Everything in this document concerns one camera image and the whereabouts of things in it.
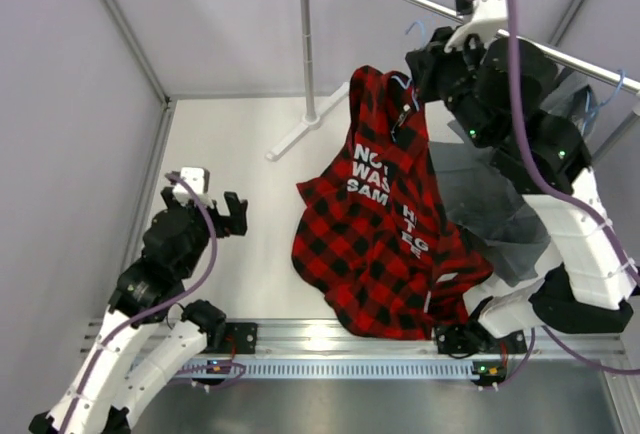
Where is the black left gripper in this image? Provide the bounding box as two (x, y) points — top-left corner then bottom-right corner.
(163, 185), (247, 278)

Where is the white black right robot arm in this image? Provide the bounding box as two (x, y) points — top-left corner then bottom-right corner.
(405, 27), (639, 351)

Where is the white clothes rack base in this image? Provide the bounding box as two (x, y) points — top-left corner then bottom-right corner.
(265, 82), (349, 162)

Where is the light blue wire hanger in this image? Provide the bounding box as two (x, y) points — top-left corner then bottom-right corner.
(394, 20), (428, 112)

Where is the aluminium mounting rail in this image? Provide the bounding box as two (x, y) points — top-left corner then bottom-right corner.
(84, 318), (621, 380)

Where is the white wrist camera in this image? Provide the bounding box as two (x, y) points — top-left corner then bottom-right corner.
(444, 0), (508, 53)
(165, 167), (210, 205)

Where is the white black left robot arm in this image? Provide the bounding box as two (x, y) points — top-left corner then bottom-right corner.
(28, 185), (248, 433)

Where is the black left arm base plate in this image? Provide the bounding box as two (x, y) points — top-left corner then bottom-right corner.
(217, 322), (258, 355)

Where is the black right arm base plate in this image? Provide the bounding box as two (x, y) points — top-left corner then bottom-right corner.
(434, 323), (498, 359)

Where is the grey right rack post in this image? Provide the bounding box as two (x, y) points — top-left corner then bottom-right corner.
(592, 102), (640, 164)

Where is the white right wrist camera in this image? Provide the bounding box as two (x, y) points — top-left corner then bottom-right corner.
(444, 0), (508, 53)

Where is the blue hanger holding grey shirt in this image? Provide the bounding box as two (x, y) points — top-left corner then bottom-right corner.
(580, 69), (626, 138)

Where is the red black plaid shirt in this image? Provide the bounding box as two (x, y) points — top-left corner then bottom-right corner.
(291, 66), (493, 340)

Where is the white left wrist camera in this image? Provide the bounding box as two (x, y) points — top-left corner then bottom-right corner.
(165, 167), (210, 205)

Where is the grey clothes rack post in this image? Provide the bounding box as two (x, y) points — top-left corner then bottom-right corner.
(300, 0), (314, 90)

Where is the grey button-up shirt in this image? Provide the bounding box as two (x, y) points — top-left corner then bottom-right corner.
(428, 66), (600, 286)

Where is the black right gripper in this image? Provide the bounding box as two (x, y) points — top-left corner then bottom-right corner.
(407, 27), (501, 153)

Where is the silver clothes rack rail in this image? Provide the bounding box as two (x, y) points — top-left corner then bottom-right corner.
(403, 0), (621, 87)

